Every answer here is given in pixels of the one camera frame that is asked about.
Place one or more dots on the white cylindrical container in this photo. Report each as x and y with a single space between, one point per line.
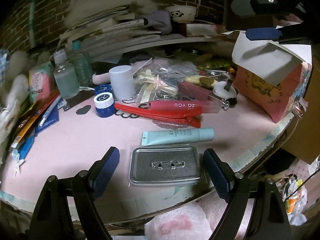
121 78

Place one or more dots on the red hair clip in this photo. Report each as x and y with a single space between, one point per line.
184 116

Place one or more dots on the purple cloth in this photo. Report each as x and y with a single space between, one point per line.
159 20

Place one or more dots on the pink tissue packet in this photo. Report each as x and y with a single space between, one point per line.
41 82

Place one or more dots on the panda ceramic bowl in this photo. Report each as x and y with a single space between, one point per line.
182 13

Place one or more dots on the teal capped clear bottle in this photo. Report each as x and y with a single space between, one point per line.
82 65

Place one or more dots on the pink desk mat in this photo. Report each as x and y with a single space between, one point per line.
75 142

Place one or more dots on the panda plush keychain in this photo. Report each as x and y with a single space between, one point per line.
226 92

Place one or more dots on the blue booklet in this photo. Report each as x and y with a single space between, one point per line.
52 119

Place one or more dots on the silver metal tin lid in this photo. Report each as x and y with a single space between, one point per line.
164 166

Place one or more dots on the light blue cream tube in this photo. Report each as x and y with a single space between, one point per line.
179 136

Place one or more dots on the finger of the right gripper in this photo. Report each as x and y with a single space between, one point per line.
257 34

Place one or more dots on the dark pink lipstick box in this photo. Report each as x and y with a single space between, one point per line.
196 92

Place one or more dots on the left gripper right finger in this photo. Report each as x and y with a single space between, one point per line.
220 173

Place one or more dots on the yellow brown plush toy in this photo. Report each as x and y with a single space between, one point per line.
202 81

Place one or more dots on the ribbon bows in plastic bag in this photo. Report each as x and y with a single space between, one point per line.
156 82

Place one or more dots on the stack of books and papers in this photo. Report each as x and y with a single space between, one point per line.
111 29

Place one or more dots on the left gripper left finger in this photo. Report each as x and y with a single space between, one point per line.
102 171

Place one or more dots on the clear bottle pale liquid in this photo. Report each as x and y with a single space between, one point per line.
65 76

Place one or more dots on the blue jar white lid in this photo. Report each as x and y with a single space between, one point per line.
104 104

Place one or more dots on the white pen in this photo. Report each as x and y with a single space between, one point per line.
49 110

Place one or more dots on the pink translucent rectangular tube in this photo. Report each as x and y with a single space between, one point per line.
206 106

